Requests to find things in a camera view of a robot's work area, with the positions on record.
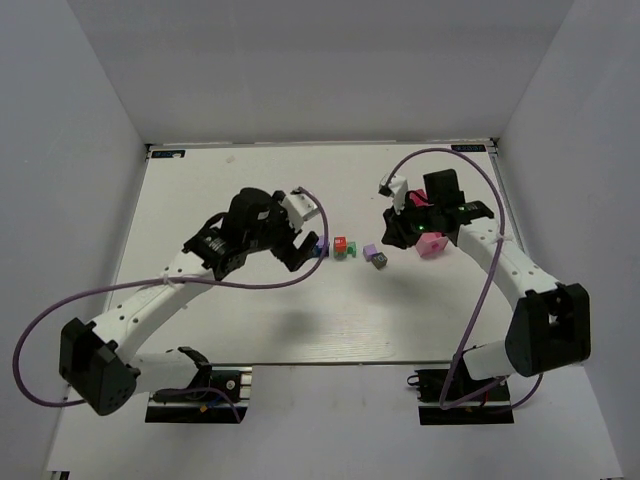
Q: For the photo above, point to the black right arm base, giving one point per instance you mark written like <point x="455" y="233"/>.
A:
<point x="487" y="407"/>

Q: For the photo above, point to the corner label sticker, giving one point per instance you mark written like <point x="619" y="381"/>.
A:
<point x="468" y="148"/>
<point x="168" y="154"/>

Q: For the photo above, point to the left corner label sticker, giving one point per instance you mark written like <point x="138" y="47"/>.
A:
<point x="168" y="154"/>

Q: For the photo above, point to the purple printed cube block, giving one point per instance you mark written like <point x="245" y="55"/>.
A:
<point x="369" y="251"/>

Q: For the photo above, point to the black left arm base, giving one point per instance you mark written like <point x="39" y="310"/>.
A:
<point x="219" y="395"/>

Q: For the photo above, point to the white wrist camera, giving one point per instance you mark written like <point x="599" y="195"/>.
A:
<point x="396" y="188"/>
<point x="300" y="207"/>

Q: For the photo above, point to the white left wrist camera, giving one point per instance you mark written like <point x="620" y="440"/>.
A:
<point x="300" y="207"/>

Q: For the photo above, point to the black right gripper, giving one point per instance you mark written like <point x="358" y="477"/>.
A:
<point x="400" y="227"/>

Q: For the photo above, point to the red cube block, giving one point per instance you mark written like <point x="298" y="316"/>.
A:
<point x="340" y="245"/>

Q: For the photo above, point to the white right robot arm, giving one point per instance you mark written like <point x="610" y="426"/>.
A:
<point x="550" y="326"/>

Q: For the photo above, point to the right corner label sticker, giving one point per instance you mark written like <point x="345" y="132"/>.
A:
<point x="468" y="148"/>

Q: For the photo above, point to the pink plastic box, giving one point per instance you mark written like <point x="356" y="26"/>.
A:
<point x="430" y="243"/>

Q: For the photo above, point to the grey house block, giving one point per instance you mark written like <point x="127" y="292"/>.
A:
<point x="379" y="260"/>

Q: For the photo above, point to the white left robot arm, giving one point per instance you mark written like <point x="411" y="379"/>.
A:
<point x="100" y="358"/>

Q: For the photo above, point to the green hospital arch block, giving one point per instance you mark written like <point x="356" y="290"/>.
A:
<point x="351" y="252"/>

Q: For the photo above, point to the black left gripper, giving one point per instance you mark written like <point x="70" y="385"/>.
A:
<point x="286" y="240"/>

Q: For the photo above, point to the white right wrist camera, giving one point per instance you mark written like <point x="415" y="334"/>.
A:
<point x="396" y="188"/>

